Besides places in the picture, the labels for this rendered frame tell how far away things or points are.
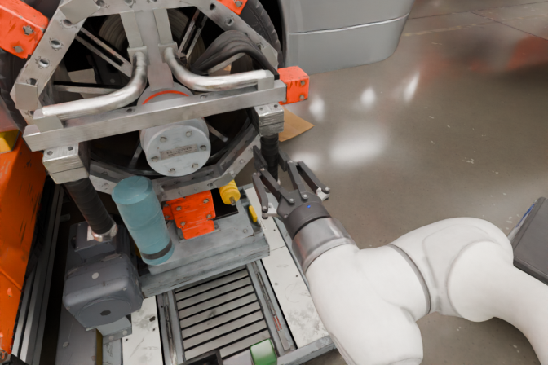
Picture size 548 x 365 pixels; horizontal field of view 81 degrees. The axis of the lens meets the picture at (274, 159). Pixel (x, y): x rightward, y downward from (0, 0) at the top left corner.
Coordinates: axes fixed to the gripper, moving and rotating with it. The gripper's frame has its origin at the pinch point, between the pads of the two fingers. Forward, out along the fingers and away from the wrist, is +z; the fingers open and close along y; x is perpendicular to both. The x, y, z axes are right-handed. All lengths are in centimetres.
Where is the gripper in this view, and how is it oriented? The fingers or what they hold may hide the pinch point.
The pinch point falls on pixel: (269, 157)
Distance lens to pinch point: 65.8
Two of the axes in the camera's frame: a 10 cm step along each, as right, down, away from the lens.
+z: -3.7, -6.1, 7.0
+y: 9.3, -2.4, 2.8
